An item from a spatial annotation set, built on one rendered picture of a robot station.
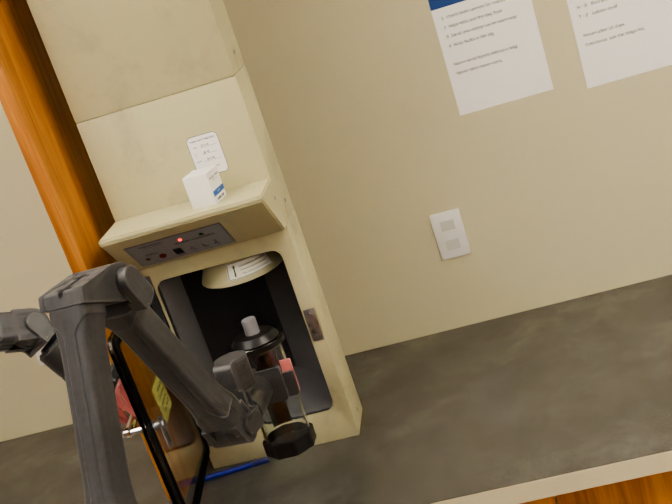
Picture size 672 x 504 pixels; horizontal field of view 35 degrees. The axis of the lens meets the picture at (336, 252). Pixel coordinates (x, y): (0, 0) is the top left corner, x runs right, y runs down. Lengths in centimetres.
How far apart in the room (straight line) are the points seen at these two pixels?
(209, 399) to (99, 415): 29
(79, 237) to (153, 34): 40
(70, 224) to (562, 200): 110
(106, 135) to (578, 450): 103
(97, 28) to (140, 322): 65
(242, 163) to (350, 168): 48
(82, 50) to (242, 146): 34
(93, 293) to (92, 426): 18
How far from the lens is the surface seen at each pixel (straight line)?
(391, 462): 207
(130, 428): 195
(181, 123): 200
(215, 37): 196
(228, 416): 173
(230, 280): 210
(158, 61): 199
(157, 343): 160
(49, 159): 203
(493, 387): 222
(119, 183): 206
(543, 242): 249
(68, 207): 204
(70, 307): 147
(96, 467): 147
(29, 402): 284
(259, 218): 195
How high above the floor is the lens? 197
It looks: 18 degrees down
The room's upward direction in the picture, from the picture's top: 18 degrees counter-clockwise
